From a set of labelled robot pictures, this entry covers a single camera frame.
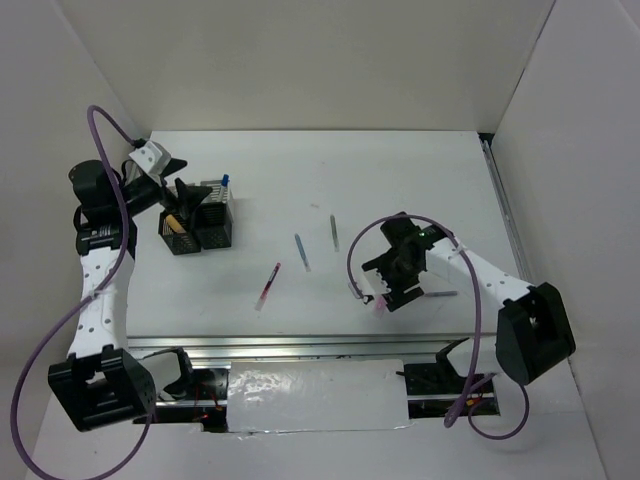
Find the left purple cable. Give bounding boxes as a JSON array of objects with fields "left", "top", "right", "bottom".
[{"left": 9, "top": 104, "right": 161, "bottom": 479}]

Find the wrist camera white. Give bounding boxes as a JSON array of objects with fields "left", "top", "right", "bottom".
[
  {"left": 129, "top": 140, "right": 171, "bottom": 177},
  {"left": 348, "top": 272, "right": 386, "bottom": 305}
]

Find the black container front left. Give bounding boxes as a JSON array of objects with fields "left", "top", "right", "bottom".
[{"left": 158, "top": 210, "right": 201, "bottom": 256}]

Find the purple pink highlighter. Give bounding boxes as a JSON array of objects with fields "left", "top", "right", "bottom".
[{"left": 370, "top": 295, "right": 387, "bottom": 318}]

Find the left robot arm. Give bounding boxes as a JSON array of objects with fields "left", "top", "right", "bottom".
[{"left": 48, "top": 159, "right": 210, "bottom": 432}]

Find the aluminium rail frame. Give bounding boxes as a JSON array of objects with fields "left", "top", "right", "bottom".
[{"left": 127, "top": 131, "right": 522, "bottom": 362}]

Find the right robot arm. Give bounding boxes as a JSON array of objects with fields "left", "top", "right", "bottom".
[{"left": 347, "top": 212, "right": 576, "bottom": 385}]

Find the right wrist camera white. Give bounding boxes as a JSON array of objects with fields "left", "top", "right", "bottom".
[{"left": 348, "top": 272, "right": 386, "bottom": 305}]

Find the grey green pen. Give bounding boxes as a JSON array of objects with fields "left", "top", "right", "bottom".
[{"left": 329, "top": 214, "right": 340, "bottom": 252}]

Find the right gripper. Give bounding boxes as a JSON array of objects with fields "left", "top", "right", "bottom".
[{"left": 362, "top": 249, "right": 424, "bottom": 312}]

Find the light blue pen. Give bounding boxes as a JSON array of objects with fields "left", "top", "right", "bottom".
[{"left": 294, "top": 233, "right": 311, "bottom": 272}]

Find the white cover sheet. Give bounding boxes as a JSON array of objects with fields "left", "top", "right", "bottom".
[{"left": 226, "top": 359, "right": 410, "bottom": 433}]

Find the white container back right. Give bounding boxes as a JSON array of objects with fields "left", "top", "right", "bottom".
[{"left": 200, "top": 179, "right": 234, "bottom": 207}]

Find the purple cable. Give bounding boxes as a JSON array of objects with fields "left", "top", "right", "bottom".
[
  {"left": 345, "top": 213, "right": 532, "bottom": 441},
  {"left": 9, "top": 104, "right": 161, "bottom": 479}
]

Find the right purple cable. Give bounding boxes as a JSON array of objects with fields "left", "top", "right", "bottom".
[{"left": 345, "top": 213, "right": 532, "bottom": 441}]

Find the red pen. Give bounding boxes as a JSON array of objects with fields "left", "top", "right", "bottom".
[{"left": 255, "top": 262, "right": 281, "bottom": 311}]

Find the black container front right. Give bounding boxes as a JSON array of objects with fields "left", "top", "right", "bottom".
[{"left": 193, "top": 202, "right": 233, "bottom": 250}]

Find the black container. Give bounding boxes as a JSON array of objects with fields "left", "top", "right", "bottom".
[
  {"left": 158, "top": 210, "right": 201, "bottom": 256},
  {"left": 193, "top": 202, "right": 233, "bottom": 250}
]

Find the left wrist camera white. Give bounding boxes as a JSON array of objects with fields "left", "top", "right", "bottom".
[{"left": 129, "top": 140, "right": 171, "bottom": 177}]

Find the dark purple pen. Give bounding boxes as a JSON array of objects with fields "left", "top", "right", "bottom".
[{"left": 424, "top": 290, "right": 458, "bottom": 298}]

